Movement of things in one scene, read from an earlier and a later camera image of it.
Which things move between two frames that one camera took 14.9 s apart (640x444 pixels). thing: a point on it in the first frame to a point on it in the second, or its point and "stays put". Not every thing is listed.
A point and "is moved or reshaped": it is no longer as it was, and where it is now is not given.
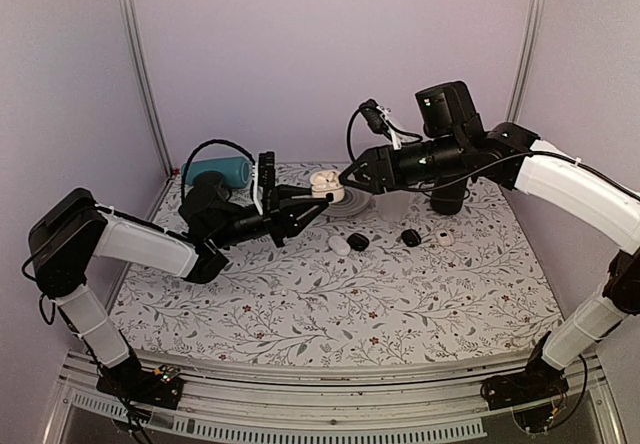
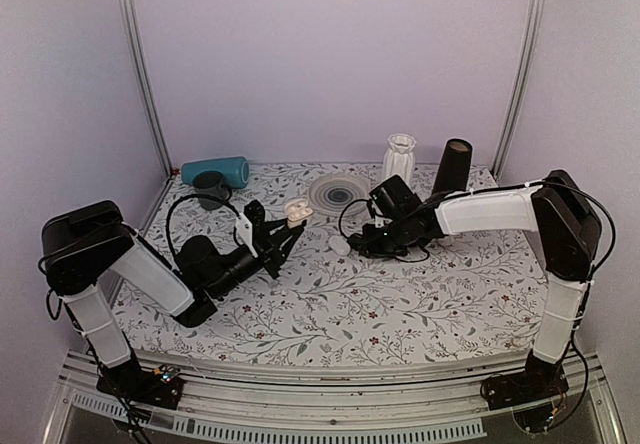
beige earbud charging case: x=325 y=182 is moved or reshaped
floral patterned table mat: x=382 y=281 stays put
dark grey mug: x=214 y=180 stays put
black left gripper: x=284 y=210 to x=269 y=246
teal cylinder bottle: x=236 y=171 stays put
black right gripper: x=375 y=163 to x=371 y=247
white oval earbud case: x=339 y=245 stays put
